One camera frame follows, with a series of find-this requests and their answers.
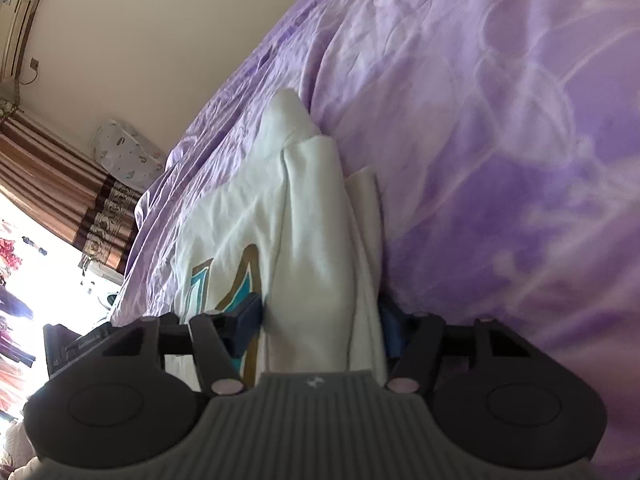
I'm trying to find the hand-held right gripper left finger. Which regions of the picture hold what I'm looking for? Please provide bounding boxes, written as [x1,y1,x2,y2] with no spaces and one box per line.
[102,292,264,396]

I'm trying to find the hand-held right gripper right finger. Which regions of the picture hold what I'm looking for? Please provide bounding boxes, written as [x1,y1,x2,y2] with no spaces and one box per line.
[378,298,547,396]

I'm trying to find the white shirt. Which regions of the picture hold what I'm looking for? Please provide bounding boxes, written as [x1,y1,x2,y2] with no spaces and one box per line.
[170,89,392,387]

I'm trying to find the hanging red floral clothes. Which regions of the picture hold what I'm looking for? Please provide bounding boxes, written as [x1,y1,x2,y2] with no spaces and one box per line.
[0,217,26,273]

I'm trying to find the white washing machine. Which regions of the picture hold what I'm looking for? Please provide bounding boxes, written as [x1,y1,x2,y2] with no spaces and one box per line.
[80,260,126,311]

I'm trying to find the brown striped curtain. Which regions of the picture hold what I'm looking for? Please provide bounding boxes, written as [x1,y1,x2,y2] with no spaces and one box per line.
[0,110,143,276]

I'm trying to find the purple patterned blanket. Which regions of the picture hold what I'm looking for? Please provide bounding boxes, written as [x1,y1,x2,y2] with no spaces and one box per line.
[107,0,640,386]

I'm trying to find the white patterned pillow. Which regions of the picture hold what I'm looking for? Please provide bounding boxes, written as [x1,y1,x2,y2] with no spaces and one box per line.
[92,119,167,192]

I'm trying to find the white air conditioner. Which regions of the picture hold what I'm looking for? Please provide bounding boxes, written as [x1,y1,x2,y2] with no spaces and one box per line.
[0,0,47,82]

